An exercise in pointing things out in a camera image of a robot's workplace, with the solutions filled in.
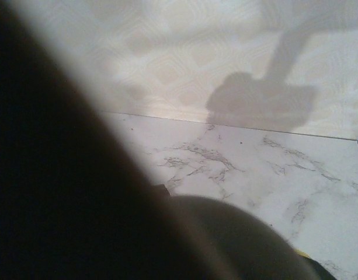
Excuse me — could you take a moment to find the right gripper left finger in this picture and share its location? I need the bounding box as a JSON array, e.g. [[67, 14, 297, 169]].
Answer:
[[151, 183, 171, 197]]

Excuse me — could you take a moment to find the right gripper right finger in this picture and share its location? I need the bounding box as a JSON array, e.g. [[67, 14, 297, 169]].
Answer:
[[294, 247, 339, 280]]

